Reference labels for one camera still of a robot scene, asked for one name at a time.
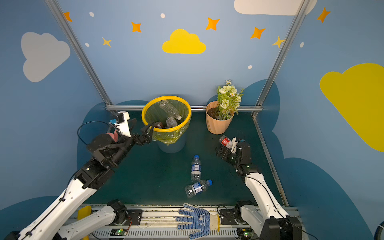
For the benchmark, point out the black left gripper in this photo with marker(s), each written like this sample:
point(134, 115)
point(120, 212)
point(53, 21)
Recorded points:
point(139, 138)

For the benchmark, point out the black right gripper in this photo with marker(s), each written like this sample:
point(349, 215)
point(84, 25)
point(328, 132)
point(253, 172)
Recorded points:
point(229, 153)

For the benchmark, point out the red yellow tea bottle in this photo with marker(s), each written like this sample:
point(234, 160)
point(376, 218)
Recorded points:
point(159, 125)

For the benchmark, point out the crushed clear bottle red label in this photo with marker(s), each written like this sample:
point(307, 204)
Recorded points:
point(226, 142)

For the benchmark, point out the clear bottle white cap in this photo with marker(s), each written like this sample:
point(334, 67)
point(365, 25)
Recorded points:
point(171, 122)

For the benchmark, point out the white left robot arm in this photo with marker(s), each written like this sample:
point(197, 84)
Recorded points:
point(108, 150)

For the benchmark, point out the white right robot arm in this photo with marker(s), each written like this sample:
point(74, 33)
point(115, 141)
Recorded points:
point(270, 221)

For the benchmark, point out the yellow bin liner bag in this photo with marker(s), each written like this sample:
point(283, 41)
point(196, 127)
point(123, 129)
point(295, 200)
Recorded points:
point(153, 113)

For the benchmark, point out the blue ribbed trash bin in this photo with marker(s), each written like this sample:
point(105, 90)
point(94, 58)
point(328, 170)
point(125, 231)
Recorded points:
point(173, 148)

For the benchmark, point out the pink watering can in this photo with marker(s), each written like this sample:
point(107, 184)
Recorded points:
point(114, 136)

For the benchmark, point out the peach ribbed flower pot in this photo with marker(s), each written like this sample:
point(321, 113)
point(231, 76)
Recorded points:
point(216, 127)

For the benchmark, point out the small bottle blue cap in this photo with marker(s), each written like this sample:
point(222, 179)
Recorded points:
point(196, 169)

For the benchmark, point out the artificial white flower plant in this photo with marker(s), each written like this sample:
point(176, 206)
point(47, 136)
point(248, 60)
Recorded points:
point(229, 100)

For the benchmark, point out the lying bottle blue label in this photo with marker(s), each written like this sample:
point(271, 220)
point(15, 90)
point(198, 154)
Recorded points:
point(197, 188)

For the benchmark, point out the blue dotted work glove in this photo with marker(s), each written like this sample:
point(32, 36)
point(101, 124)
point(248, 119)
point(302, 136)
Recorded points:
point(198, 220)

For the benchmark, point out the yellow toy shovel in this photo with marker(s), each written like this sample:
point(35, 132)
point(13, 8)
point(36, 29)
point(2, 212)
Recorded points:
point(82, 213)

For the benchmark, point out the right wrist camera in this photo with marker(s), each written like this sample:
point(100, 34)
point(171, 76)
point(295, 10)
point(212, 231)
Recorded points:
point(235, 142)

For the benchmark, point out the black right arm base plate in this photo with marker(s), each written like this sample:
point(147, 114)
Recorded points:
point(227, 216)

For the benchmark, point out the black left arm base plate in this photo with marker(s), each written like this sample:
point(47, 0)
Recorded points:
point(134, 217)

